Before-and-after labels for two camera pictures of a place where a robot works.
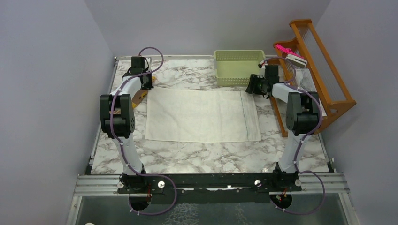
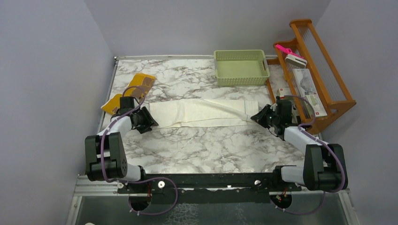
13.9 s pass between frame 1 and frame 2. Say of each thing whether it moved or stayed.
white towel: moved
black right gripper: moved
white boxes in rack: stayed
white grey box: stayed
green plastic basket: stayed
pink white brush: stayed
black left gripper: moved
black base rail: stayed
